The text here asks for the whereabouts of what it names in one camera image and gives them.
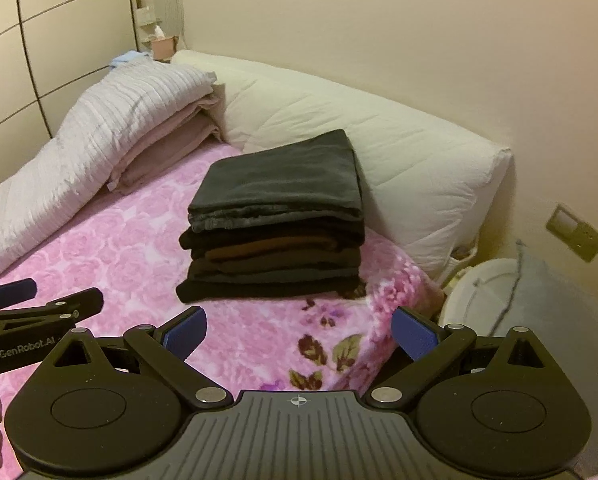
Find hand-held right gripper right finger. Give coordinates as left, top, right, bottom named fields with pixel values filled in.
left=366, top=306, right=544, bottom=406

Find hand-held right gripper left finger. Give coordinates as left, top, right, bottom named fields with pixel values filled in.
left=54, top=306, right=232, bottom=407

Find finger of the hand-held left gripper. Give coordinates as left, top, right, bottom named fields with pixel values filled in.
left=0, top=277, right=38, bottom=311
left=0, top=287, right=104, bottom=333

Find dark grey jeans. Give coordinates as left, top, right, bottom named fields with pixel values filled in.
left=188, top=129, right=366, bottom=248

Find stack of dark folded clothes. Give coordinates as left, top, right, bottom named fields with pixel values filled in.
left=176, top=220, right=367, bottom=306

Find pink floral blanket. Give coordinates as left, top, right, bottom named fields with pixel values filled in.
left=0, top=140, right=445, bottom=461

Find white striped quilt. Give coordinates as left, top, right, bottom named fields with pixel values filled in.
left=0, top=64, right=217, bottom=286

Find white quilted pillow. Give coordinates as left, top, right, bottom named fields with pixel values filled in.
left=171, top=49, right=514, bottom=281

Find folded beige sheets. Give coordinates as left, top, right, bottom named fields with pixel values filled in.
left=106, top=82, right=226, bottom=196

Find light blue cloth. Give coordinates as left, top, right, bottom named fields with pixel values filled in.
left=110, top=51, right=152, bottom=68

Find cream wardrobe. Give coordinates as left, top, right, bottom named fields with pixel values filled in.
left=0, top=0, right=144, bottom=201

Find pink box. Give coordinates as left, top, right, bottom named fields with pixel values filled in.
left=150, top=36, right=175, bottom=63

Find oval mirror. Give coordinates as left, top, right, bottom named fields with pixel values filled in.
left=156, top=0, right=186, bottom=51

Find beige wall socket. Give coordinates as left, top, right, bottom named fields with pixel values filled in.
left=545, top=203, right=598, bottom=263

